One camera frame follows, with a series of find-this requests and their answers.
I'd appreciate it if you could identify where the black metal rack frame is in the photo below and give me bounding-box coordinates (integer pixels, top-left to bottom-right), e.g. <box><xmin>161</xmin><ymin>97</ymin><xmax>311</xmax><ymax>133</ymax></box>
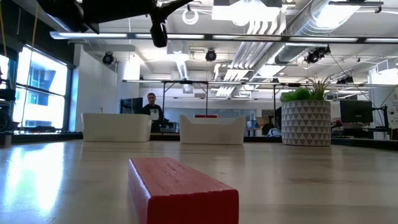
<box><xmin>161</xmin><ymin>80</ymin><xmax>210</xmax><ymax>118</ymax></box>

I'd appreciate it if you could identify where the white coiled cable ring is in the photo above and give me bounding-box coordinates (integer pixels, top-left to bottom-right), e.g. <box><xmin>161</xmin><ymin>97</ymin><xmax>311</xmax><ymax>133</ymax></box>
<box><xmin>182</xmin><ymin>7</ymin><xmax>200</xmax><ymax>26</ymax></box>

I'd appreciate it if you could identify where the black ceiling spotlight cluster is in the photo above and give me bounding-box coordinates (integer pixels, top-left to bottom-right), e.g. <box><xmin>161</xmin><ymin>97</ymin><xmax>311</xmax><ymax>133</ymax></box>
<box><xmin>304</xmin><ymin>45</ymin><xmax>331</xmax><ymax>65</ymax></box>

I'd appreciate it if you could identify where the green artificial plant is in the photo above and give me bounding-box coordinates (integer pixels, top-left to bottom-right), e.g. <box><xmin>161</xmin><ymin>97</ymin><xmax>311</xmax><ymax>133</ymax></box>
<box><xmin>279</xmin><ymin>74</ymin><xmax>333</xmax><ymax>103</ymax></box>

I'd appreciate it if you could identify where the black background equipment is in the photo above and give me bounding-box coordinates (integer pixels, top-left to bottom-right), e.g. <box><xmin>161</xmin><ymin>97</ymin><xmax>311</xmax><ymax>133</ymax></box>
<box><xmin>0</xmin><ymin>88</ymin><xmax>17</xmax><ymax>131</ymax></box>

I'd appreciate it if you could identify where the long red wooden block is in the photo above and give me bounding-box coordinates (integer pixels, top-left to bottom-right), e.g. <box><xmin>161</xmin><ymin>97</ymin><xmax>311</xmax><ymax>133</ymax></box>
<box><xmin>128</xmin><ymin>157</ymin><xmax>239</xmax><ymax>224</ymax></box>

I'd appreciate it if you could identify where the white grey triangle-pattern planter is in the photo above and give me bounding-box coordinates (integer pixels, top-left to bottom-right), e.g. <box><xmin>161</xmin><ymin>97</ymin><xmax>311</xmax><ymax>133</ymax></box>
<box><xmin>281</xmin><ymin>100</ymin><xmax>332</xmax><ymax>147</ymax></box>

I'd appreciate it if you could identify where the black computer monitor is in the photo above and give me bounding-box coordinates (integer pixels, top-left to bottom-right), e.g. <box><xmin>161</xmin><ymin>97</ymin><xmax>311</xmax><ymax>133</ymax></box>
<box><xmin>339</xmin><ymin>99</ymin><xmax>374</xmax><ymax>124</ymax></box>

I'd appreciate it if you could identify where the white plastic bin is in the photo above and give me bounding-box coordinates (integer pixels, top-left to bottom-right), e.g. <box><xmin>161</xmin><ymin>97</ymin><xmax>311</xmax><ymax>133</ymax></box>
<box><xmin>178</xmin><ymin>114</ymin><xmax>247</xmax><ymax>145</ymax></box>
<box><xmin>82</xmin><ymin>113</ymin><xmax>152</xmax><ymax>143</ymax></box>

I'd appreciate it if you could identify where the large window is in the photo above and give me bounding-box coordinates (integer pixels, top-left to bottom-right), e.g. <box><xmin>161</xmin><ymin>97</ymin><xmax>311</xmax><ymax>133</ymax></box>
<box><xmin>0</xmin><ymin>46</ymin><xmax>73</xmax><ymax>131</ymax></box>

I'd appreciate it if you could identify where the person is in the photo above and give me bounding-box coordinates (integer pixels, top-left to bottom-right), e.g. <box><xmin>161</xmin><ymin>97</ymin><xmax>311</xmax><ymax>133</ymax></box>
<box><xmin>141</xmin><ymin>92</ymin><xmax>165</xmax><ymax>133</ymax></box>

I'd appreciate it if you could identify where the yellow hanging strap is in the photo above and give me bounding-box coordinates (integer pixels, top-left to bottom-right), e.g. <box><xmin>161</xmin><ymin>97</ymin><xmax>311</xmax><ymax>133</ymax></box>
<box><xmin>0</xmin><ymin>0</ymin><xmax>7</xmax><ymax>58</ymax></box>
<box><xmin>20</xmin><ymin>0</ymin><xmax>40</xmax><ymax>128</ymax></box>

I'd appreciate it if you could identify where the black table frame rail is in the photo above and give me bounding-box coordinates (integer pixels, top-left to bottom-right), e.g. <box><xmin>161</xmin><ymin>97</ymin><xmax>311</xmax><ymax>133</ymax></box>
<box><xmin>0</xmin><ymin>132</ymin><xmax>398</xmax><ymax>150</ymax></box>

